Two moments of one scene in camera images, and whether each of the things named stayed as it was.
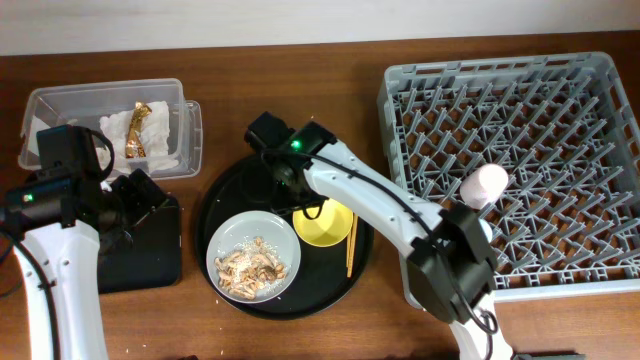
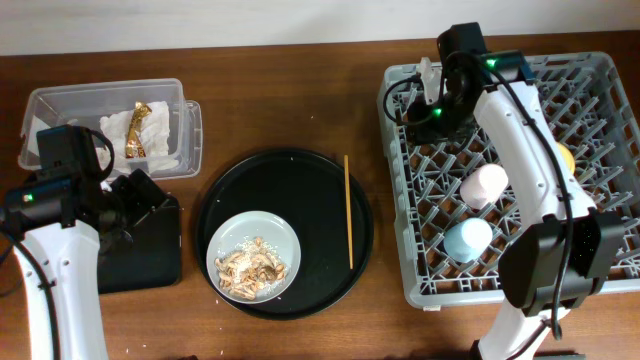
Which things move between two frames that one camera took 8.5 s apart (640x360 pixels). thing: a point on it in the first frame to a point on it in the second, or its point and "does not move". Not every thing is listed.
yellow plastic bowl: [330, 228] to [567, 156]
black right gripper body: [291, 198] to [446, 122]
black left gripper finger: [131, 207] does not move
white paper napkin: [155, 136] does not move
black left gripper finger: [141, 185] does not move
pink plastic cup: [483, 185] does not move
